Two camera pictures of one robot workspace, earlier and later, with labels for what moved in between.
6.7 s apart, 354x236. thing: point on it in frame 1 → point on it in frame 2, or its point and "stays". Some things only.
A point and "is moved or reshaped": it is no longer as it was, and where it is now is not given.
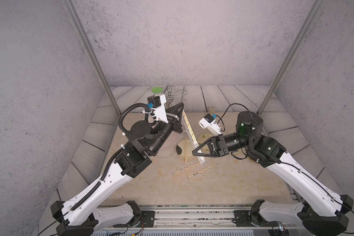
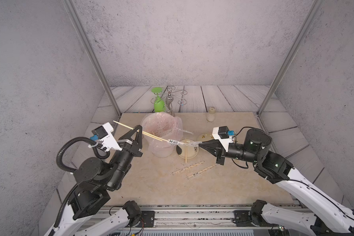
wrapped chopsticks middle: (201, 170) stays
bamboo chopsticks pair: (190, 127) is moved or reshaped
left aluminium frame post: (90, 51) stays
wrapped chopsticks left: (185, 167) stays
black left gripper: (174, 123) → (132, 148)
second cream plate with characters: (202, 137) stays
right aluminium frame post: (315, 8) stays
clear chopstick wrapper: (190, 133) → (195, 143)
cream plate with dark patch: (181, 149) stays
